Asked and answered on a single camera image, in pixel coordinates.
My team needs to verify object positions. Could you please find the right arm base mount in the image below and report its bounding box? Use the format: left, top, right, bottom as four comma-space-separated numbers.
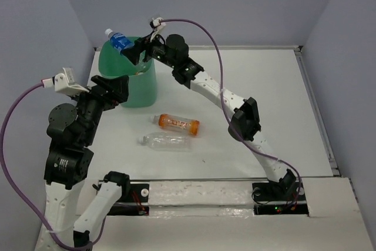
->
251, 182, 309, 216

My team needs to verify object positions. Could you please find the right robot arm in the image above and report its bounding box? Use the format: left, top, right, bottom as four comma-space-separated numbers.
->
121, 34, 297, 199

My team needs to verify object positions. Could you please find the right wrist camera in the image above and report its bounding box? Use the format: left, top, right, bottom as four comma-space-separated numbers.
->
149, 16, 166, 42

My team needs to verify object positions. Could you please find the orange label clear bottle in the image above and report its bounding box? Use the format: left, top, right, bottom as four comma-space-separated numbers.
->
151, 113, 200, 136

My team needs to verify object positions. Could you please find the green plastic bin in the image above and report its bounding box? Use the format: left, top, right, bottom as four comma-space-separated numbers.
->
98, 41, 157, 108

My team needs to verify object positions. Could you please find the blue label plastic bottle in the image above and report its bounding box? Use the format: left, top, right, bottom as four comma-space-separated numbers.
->
105, 28, 135, 53

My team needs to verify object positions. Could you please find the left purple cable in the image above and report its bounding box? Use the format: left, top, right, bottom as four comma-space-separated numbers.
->
0, 82, 106, 249

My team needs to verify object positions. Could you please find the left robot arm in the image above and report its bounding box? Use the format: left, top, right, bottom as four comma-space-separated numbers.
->
35, 69, 130, 250

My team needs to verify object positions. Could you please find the clear white-cap plastic bottle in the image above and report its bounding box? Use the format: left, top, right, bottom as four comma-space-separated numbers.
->
138, 132, 190, 152

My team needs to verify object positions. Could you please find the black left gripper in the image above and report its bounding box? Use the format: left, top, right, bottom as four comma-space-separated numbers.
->
70, 73, 132, 143

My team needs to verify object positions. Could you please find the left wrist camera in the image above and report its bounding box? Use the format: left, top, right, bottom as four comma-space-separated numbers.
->
41, 68, 89, 97

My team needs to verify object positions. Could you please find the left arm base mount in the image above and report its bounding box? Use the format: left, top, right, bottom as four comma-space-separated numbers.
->
108, 183, 150, 216

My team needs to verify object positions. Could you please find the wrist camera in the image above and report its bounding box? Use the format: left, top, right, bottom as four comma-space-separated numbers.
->
149, 16, 166, 42
41, 68, 89, 97

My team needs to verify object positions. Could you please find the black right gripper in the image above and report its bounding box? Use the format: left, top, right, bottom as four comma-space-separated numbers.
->
120, 30, 177, 69

